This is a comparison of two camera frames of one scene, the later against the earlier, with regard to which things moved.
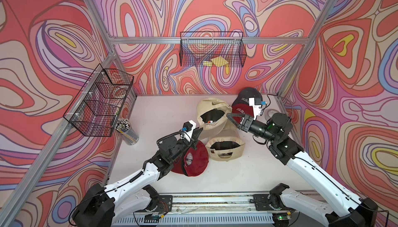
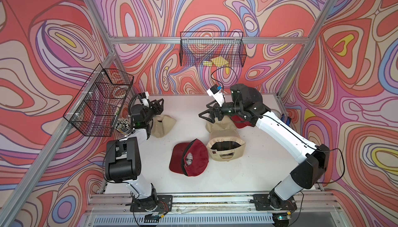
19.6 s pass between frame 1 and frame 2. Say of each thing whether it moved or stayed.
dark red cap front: stayed
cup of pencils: stayed
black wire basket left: stayed
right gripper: moved
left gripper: moved
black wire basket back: stayed
